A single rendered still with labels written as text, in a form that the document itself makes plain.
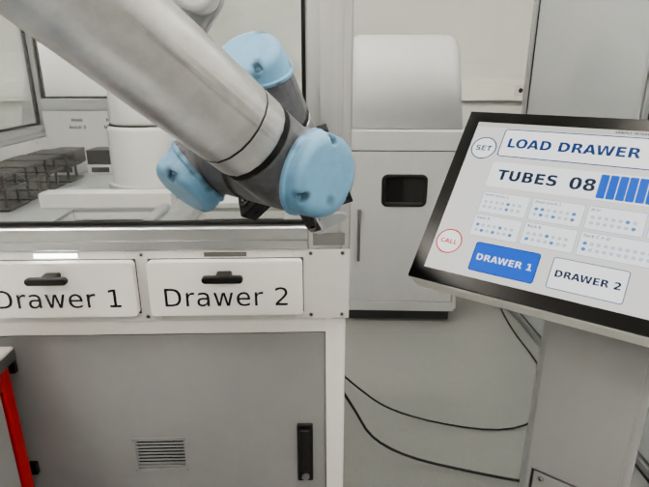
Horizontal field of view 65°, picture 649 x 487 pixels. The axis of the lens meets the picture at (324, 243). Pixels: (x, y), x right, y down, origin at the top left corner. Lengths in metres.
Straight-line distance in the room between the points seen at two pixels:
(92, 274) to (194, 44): 0.73
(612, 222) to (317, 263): 0.50
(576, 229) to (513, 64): 3.59
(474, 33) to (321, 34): 3.37
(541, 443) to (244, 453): 0.62
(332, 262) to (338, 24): 0.42
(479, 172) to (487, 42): 3.44
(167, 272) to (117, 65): 0.68
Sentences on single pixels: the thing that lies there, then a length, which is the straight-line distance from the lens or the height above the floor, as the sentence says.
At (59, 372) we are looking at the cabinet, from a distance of 1.21.
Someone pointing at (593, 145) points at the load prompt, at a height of 1.16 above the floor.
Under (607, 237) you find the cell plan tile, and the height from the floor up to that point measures 1.05.
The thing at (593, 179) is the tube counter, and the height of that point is 1.12.
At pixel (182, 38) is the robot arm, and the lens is 0.37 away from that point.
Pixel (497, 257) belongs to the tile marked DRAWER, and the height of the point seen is 1.01.
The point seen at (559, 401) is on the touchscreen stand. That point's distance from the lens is 0.93.
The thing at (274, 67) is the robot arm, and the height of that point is 1.27.
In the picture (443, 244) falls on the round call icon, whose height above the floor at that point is 1.01.
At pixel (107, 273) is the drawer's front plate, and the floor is 0.91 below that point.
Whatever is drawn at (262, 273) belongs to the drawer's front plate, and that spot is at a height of 0.90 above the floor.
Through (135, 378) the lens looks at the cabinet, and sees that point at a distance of 1.16.
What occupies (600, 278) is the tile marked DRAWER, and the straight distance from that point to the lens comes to 0.76.
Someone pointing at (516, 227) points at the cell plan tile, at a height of 1.05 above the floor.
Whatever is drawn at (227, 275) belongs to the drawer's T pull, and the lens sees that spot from 0.95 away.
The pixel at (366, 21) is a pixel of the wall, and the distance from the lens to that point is 4.10.
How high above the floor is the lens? 1.26
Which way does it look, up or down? 19 degrees down
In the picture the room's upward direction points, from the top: straight up
